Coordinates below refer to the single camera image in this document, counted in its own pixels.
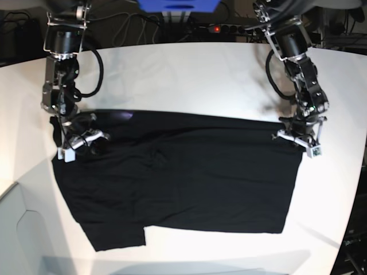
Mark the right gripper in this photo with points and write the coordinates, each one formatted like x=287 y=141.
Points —
x=77 y=133

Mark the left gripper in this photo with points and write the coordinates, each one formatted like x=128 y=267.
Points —
x=305 y=133

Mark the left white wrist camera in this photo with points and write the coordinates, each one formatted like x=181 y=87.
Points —
x=314 y=151

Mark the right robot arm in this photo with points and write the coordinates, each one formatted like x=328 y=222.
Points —
x=64 y=41

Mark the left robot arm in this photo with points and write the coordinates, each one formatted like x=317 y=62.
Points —
x=281 y=23

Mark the blue plastic box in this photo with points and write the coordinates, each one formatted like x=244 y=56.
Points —
x=156 y=6

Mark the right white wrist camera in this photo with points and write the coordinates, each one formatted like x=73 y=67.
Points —
x=66 y=154

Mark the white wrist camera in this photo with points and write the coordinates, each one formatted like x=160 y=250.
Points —
x=314 y=151
x=66 y=154

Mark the black T-shirt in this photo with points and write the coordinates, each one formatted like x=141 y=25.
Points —
x=180 y=171

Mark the black power strip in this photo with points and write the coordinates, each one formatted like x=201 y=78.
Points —
x=233 y=30

